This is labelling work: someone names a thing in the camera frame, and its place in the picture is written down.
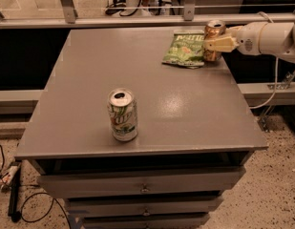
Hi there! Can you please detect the grey drawer cabinet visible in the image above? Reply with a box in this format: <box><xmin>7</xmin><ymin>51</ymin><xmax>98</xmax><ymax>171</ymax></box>
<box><xmin>14</xmin><ymin>25</ymin><xmax>269</xmax><ymax>229</ymax></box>

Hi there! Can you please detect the white cable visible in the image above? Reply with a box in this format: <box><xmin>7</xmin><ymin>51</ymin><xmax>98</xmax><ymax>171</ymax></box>
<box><xmin>248</xmin><ymin>10</ymin><xmax>280</xmax><ymax>111</ymax></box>

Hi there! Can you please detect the power strip on floor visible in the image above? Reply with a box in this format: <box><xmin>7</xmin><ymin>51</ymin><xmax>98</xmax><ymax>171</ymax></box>
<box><xmin>0</xmin><ymin>162</ymin><xmax>21</xmax><ymax>186</ymax></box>

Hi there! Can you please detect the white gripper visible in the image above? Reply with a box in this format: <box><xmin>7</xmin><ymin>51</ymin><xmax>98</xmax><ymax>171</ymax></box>
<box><xmin>203</xmin><ymin>22</ymin><xmax>267</xmax><ymax>55</ymax></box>

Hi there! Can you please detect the metal railing frame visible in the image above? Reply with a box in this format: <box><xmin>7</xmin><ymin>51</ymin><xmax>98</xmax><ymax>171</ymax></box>
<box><xmin>0</xmin><ymin>0</ymin><xmax>295</xmax><ymax>29</ymax></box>

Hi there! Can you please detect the grey drawer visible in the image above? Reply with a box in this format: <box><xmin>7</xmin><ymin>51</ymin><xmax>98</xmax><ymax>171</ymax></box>
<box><xmin>66</xmin><ymin>196</ymin><xmax>222</xmax><ymax>218</ymax></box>
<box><xmin>37</xmin><ymin>167</ymin><xmax>245</xmax><ymax>198</ymax></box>
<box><xmin>83</xmin><ymin>213</ymin><xmax>209</xmax><ymax>229</ymax></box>

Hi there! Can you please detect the orange soda can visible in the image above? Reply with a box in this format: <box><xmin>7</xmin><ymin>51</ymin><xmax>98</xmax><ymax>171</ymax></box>
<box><xmin>203</xmin><ymin>20</ymin><xmax>226</xmax><ymax>62</ymax></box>

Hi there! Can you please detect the bottom grey drawer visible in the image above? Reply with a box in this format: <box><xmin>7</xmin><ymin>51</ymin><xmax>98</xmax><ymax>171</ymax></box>
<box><xmin>83</xmin><ymin>213</ymin><xmax>209</xmax><ymax>229</ymax></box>

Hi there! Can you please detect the black floor cable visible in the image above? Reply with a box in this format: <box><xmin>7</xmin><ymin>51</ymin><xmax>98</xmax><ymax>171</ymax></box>
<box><xmin>0</xmin><ymin>141</ymin><xmax>73</xmax><ymax>229</ymax></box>

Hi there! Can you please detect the white green 7up can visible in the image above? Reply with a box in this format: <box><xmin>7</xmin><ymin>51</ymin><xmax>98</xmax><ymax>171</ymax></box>
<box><xmin>107</xmin><ymin>88</ymin><xmax>138</xmax><ymax>141</ymax></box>

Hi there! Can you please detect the green jalapeno chip bag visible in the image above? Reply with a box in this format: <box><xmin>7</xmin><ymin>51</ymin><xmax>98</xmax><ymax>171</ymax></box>
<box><xmin>162</xmin><ymin>30</ymin><xmax>204</xmax><ymax>69</ymax></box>

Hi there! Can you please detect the top grey drawer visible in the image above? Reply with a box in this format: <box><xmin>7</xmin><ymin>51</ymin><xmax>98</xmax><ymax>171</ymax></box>
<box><xmin>37</xmin><ymin>167</ymin><xmax>245</xmax><ymax>198</ymax></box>

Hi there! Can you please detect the middle grey drawer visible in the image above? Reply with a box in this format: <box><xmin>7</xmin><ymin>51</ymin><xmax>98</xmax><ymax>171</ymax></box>
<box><xmin>66</xmin><ymin>196</ymin><xmax>222</xmax><ymax>218</ymax></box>

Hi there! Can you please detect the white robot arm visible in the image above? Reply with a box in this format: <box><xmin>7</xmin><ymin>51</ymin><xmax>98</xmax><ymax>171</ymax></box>
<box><xmin>203</xmin><ymin>22</ymin><xmax>295</xmax><ymax>64</ymax></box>

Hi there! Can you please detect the black floor bar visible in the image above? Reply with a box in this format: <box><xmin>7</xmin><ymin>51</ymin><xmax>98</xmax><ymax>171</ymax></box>
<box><xmin>8</xmin><ymin>169</ymin><xmax>21</xmax><ymax>222</ymax></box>

